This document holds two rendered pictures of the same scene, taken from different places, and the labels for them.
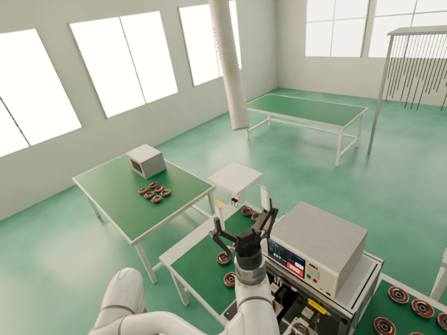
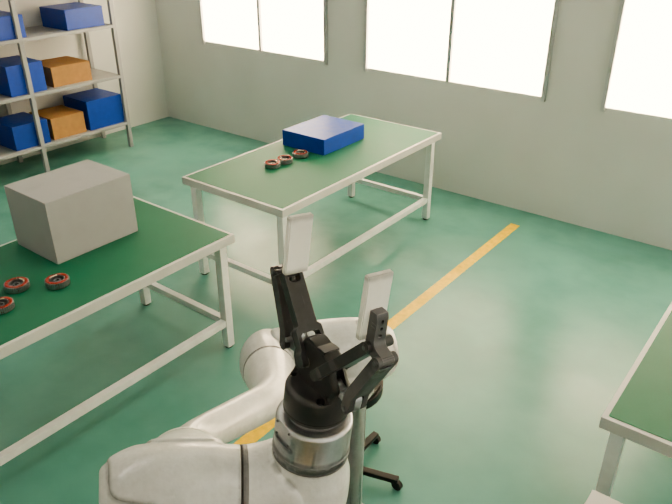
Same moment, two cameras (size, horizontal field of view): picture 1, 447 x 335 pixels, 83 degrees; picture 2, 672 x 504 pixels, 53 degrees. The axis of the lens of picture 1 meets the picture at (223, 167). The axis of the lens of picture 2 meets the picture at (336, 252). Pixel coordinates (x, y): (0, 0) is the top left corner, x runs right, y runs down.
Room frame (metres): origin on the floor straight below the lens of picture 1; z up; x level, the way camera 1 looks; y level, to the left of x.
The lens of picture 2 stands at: (0.36, -0.61, 2.39)
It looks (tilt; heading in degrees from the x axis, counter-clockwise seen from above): 28 degrees down; 77
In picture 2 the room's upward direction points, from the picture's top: straight up
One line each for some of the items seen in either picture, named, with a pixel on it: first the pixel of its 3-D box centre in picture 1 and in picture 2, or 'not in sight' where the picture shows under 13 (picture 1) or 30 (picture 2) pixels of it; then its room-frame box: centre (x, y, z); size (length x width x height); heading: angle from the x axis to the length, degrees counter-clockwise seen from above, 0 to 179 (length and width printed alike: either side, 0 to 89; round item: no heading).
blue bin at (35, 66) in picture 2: not in sight; (15, 75); (-1.17, 6.27, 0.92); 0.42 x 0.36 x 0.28; 129
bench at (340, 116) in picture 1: (298, 125); not in sight; (4.44, -1.56, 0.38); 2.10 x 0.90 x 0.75; 39
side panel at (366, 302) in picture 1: (366, 296); not in sight; (0.81, -0.73, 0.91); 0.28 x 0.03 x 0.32; 129
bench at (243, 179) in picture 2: not in sight; (323, 199); (1.31, 3.96, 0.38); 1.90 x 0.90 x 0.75; 39
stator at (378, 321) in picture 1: (384, 328); not in sight; (0.68, -0.79, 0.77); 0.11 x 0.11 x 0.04
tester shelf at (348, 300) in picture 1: (311, 256); not in sight; (1.01, -0.46, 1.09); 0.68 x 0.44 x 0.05; 39
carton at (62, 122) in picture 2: not in sight; (58, 122); (-0.91, 6.50, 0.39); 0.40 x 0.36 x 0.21; 128
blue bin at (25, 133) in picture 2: not in sight; (20, 131); (-1.22, 6.23, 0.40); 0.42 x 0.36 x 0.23; 130
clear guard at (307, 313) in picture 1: (313, 320); not in sight; (0.66, -0.34, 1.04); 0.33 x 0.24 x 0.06; 129
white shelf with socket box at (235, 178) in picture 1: (237, 195); not in sight; (1.87, -0.09, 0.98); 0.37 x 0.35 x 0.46; 39
